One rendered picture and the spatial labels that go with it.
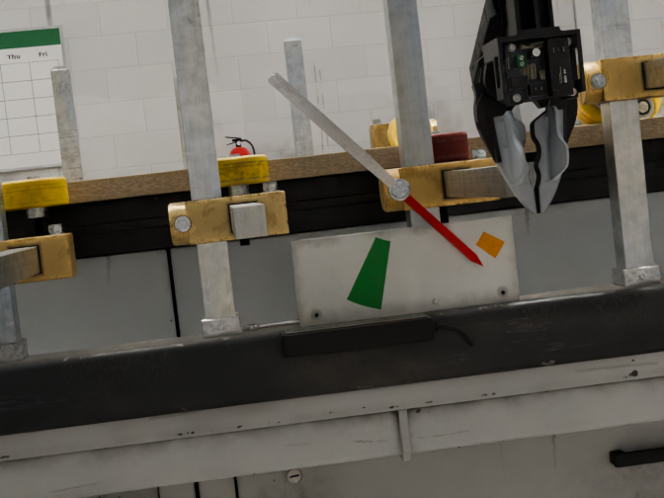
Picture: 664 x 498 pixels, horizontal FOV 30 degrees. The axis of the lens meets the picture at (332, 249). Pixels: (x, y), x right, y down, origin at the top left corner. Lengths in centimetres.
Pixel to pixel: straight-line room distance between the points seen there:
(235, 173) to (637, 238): 49
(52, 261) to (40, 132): 712
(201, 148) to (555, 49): 52
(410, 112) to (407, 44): 8
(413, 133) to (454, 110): 749
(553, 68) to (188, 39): 53
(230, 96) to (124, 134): 77
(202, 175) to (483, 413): 44
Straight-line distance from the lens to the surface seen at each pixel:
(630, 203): 151
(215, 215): 142
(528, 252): 170
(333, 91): 875
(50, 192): 154
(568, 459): 179
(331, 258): 143
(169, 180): 160
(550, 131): 110
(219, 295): 144
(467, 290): 146
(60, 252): 144
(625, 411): 156
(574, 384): 153
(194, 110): 143
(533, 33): 105
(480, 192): 126
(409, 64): 146
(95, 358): 143
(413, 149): 145
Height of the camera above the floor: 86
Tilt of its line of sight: 3 degrees down
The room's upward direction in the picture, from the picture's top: 6 degrees counter-clockwise
